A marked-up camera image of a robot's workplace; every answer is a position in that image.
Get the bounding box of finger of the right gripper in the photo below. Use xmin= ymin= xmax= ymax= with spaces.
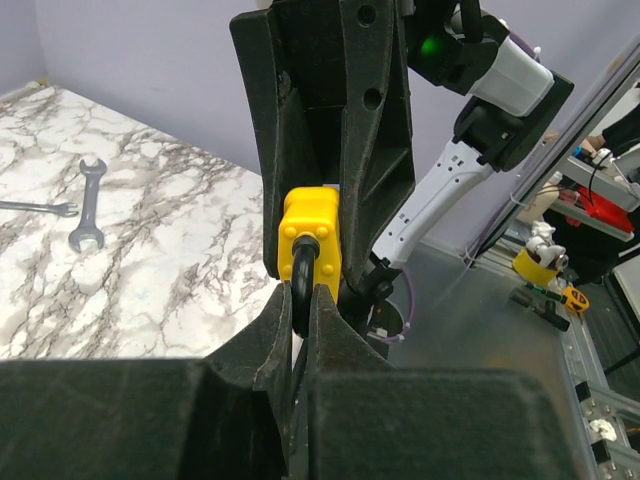
xmin=229 ymin=1 xmax=345 ymax=278
xmin=339 ymin=1 xmax=415 ymax=286

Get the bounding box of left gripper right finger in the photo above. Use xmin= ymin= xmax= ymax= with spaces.
xmin=308 ymin=285 xmax=588 ymax=479

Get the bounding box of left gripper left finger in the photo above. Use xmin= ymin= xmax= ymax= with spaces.
xmin=1 ymin=284 xmax=292 ymax=479

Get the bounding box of yellow padlock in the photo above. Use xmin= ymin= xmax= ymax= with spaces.
xmin=277 ymin=186 xmax=342 ymax=338

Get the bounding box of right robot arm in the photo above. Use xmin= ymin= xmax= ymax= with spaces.
xmin=230 ymin=1 xmax=573 ymax=290

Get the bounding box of large grey wrench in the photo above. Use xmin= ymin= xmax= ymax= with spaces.
xmin=68 ymin=159 xmax=108 ymax=253

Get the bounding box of small thin wrench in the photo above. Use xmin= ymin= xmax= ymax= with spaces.
xmin=0 ymin=200 xmax=79 ymax=218

